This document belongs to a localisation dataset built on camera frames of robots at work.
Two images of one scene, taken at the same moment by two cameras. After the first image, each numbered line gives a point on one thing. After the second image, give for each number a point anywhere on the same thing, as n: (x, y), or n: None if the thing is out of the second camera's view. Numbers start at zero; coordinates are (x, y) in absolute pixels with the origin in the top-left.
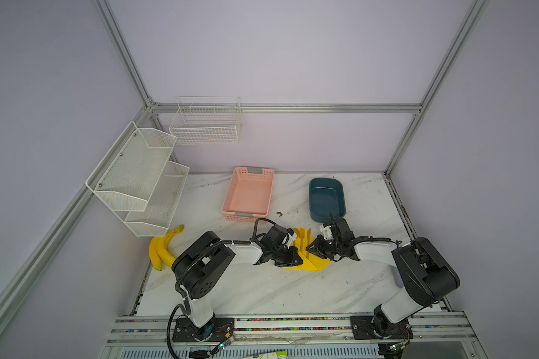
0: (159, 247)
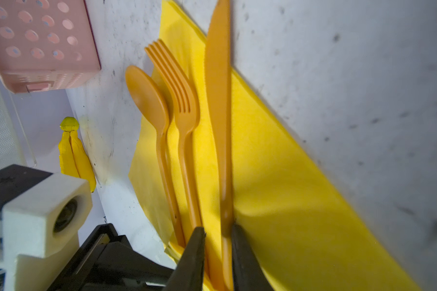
0: (73, 159)
